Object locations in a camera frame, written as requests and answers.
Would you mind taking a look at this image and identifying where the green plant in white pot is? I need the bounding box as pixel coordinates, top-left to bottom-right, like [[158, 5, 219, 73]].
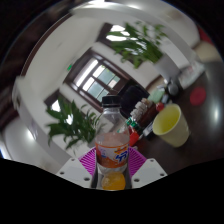
[[106, 21, 183, 81], [44, 99, 103, 151]]

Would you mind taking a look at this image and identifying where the red carpeted staircase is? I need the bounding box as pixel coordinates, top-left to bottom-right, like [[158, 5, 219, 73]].
[[198, 26, 214, 46]]

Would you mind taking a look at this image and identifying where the flat round red coaster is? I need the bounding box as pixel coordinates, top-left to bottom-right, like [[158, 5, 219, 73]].
[[189, 86, 208, 107]]

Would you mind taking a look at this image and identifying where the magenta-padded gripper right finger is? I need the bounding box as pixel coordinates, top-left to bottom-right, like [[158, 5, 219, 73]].
[[125, 146, 168, 190]]

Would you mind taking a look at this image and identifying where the white printed paper sheet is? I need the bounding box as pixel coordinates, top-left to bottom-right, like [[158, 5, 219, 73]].
[[178, 61, 206, 89]]

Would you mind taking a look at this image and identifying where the dark wooden double door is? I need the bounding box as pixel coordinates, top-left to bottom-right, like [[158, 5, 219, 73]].
[[63, 48, 133, 113]]

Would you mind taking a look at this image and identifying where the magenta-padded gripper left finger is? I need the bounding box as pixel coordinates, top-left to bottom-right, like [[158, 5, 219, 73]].
[[55, 146, 101, 190]]

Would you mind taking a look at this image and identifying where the grey round device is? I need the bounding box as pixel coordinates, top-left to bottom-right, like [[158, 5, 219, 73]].
[[166, 81, 181, 98]]

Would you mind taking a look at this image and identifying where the green folded cloth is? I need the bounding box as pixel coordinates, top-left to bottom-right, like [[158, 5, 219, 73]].
[[148, 87, 166, 104]]

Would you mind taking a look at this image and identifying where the black chair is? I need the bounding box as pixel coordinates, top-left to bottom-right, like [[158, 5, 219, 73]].
[[119, 84, 151, 118]]

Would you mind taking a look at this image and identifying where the orange soda plastic bottle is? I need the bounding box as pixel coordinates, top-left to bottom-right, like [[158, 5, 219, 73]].
[[94, 95, 131, 192]]

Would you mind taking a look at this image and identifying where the pale yellow cup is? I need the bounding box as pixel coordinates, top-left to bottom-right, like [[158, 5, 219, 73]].
[[152, 103, 191, 148]]

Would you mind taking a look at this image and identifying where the small red round fruit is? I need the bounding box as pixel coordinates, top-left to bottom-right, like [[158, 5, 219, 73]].
[[155, 102, 165, 113]]

